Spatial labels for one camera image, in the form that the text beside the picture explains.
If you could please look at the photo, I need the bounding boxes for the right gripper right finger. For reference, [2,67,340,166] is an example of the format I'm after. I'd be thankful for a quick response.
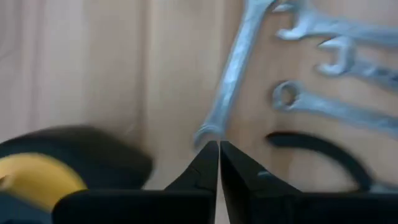
[219,140,398,224]

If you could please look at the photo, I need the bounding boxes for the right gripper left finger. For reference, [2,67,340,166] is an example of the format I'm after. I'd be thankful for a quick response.
[52,140,219,224]

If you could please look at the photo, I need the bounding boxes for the black-handled needle-nose pliers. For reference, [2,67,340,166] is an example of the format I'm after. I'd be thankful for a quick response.
[266,131,398,194]

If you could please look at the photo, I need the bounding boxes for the silver combination wrench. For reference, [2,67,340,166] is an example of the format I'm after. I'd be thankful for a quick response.
[275,11,398,48]
[316,35,398,91]
[271,80,398,139]
[193,0,278,149]

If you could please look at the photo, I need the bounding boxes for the black rounded object at right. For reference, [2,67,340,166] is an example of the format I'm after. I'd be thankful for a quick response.
[0,125,154,224]

